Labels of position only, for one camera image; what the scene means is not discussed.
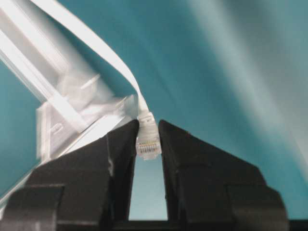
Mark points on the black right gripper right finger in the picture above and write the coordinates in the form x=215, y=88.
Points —
x=208, y=189

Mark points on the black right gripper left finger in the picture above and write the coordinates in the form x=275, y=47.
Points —
x=88, y=189

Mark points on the aluminium extrusion frame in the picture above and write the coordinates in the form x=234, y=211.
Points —
x=76, y=104

